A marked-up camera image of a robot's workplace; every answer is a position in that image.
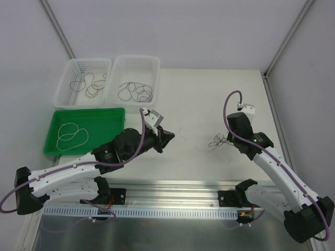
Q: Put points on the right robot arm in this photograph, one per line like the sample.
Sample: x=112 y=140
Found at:
x=304 y=213

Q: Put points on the white perforated basket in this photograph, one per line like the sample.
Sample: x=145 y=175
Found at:
x=83 y=83
x=133 y=81

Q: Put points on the white slotted cable duct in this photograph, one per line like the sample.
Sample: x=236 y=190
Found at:
x=156 y=213

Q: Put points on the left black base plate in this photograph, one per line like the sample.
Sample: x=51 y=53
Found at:
x=113 y=196

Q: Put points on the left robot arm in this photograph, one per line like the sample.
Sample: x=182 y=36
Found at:
x=94 y=164

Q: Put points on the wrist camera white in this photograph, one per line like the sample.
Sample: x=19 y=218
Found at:
x=152 y=119
x=248 y=110

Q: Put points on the left aluminium frame post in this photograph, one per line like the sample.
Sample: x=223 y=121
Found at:
x=57 y=28

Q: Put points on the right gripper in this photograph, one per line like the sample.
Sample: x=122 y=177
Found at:
x=236 y=141

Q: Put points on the aluminium frame post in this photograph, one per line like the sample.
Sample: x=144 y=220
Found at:
x=266 y=77
x=57 y=28

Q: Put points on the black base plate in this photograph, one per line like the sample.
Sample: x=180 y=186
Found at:
x=230 y=198
x=113 y=196

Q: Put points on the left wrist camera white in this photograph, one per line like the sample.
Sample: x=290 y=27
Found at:
x=152 y=119

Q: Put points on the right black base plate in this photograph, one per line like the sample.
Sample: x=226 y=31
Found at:
x=230 y=198

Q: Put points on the left white perforated basket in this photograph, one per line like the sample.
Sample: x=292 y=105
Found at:
x=83 y=83

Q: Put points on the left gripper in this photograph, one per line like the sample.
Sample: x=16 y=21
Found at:
x=160 y=141

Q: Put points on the right white perforated basket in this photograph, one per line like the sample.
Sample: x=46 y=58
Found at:
x=133 y=81

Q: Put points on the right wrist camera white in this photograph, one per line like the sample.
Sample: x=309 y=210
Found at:
x=248 y=110

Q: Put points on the aluminium mounting rail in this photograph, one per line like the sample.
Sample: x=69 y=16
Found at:
x=174 y=194

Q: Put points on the right aluminium frame post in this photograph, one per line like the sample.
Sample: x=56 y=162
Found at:
x=266 y=77

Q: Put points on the green plastic tray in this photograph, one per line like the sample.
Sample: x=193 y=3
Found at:
x=77 y=132

